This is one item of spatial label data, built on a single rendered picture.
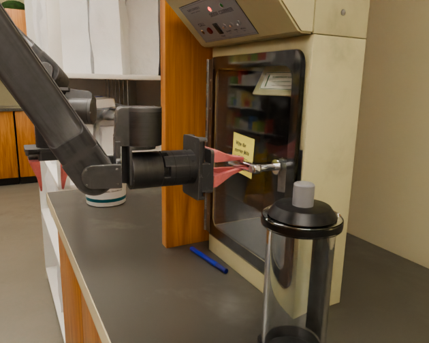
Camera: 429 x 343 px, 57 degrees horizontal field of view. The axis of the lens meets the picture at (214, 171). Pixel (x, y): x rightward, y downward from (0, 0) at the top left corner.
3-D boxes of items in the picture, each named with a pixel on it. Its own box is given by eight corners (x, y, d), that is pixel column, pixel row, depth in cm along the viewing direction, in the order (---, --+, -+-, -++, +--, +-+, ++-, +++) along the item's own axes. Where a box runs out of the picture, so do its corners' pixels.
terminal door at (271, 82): (209, 231, 94) (212, 57, 85) (289, 290, 68) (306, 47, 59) (205, 231, 94) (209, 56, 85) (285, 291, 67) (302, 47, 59)
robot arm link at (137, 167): (117, 185, 63) (127, 194, 58) (116, 142, 61) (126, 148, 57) (159, 182, 66) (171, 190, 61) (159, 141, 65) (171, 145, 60)
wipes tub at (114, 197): (120, 194, 141) (119, 152, 137) (131, 204, 129) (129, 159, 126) (82, 198, 135) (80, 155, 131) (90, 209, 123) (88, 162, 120)
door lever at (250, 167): (250, 165, 74) (250, 152, 74) (281, 175, 66) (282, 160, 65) (225, 167, 72) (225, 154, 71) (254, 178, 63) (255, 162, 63)
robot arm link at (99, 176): (82, 176, 63) (82, 190, 55) (78, 104, 61) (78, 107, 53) (156, 173, 67) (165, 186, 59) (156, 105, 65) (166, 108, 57)
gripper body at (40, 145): (76, 156, 87) (75, 122, 86) (26, 158, 82) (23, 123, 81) (71, 150, 93) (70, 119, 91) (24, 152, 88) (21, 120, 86)
